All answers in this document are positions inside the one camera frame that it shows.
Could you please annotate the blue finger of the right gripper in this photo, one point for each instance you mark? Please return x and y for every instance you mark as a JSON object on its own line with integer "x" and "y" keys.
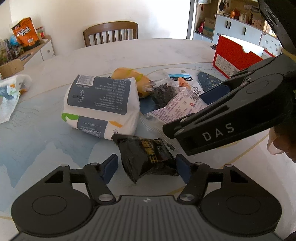
{"x": 217, "y": 95}

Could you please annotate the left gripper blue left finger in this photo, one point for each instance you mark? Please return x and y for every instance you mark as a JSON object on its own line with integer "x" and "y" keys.
{"x": 108, "y": 168}

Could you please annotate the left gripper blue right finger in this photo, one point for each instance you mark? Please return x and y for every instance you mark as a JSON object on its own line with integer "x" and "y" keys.
{"x": 183, "y": 168}

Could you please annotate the pink printed plastic bag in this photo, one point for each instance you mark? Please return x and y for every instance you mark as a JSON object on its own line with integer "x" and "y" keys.
{"x": 184, "y": 103}

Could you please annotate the black sesame snack packet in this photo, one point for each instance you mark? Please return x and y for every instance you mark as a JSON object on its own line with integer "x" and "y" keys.
{"x": 143, "y": 156}

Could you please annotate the clear bag of black bits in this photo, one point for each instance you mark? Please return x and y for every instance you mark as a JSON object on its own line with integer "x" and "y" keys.
{"x": 162, "y": 91}

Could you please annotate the white tissue paper pack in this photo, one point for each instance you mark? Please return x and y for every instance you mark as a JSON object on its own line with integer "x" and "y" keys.
{"x": 102, "y": 106}

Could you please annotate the person's right hand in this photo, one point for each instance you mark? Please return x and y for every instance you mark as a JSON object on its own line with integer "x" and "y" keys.
{"x": 282, "y": 140}

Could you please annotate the orange toy in blister pack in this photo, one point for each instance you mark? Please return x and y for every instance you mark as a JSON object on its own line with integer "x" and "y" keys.
{"x": 188, "y": 80}

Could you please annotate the red cardboard shoe box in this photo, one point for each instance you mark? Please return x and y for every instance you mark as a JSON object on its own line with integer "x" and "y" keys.
{"x": 233, "y": 55}

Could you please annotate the white shoe cabinet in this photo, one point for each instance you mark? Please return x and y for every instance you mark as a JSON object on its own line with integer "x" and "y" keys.
{"x": 237, "y": 19}

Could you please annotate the brown wooden chair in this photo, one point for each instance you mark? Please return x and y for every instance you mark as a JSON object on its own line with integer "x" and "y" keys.
{"x": 110, "y": 32}

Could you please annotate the small white tissue packet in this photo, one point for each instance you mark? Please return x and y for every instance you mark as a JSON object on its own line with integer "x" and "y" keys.
{"x": 11, "y": 89}

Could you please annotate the white sideboard cabinet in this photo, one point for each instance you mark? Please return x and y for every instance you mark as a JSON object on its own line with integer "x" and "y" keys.
{"x": 38, "y": 54}

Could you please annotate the cardboard tray with plants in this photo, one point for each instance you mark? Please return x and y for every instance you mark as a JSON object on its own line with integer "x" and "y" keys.
{"x": 11, "y": 68}

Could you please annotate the red jar on sideboard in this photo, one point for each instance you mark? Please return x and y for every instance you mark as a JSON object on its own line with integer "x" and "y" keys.
{"x": 40, "y": 32}

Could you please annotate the orange snack bag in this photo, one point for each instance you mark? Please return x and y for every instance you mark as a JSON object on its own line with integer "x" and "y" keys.
{"x": 26, "y": 34}

